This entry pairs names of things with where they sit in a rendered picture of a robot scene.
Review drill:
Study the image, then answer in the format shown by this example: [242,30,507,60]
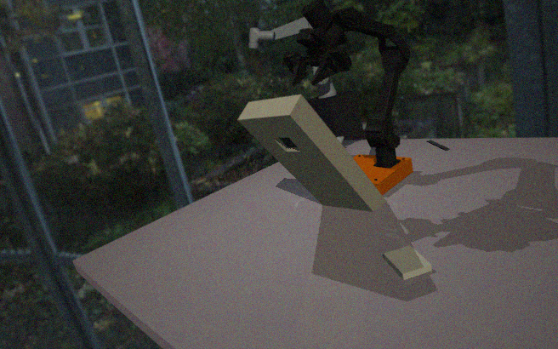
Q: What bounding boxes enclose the beige flat panel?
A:
[237,94,386,212]

